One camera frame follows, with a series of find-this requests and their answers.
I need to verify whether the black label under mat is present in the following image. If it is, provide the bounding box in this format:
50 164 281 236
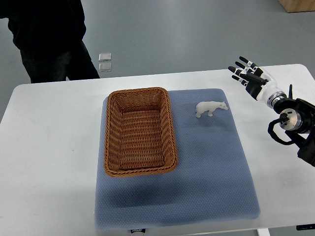
130 229 146 234

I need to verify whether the upper metal floor plate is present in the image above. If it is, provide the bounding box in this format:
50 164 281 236
98 53 112 61

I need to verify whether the blue textured mat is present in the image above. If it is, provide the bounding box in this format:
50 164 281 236
94 88 260 231

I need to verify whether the white bear figurine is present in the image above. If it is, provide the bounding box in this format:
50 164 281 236
195 101 228 118

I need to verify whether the black table control panel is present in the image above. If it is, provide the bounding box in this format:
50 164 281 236
296 224 315 231

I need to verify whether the person in black clothes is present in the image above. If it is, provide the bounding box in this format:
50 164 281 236
0 0 99 84

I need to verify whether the wooden box corner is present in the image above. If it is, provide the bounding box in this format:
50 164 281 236
278 0 315 13

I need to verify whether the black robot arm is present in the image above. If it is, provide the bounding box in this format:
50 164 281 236
267 85 315 166

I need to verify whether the brown wicker basket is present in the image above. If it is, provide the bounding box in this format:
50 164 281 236
103 87 178 177

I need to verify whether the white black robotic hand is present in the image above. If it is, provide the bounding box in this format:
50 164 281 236
228 56 282 103

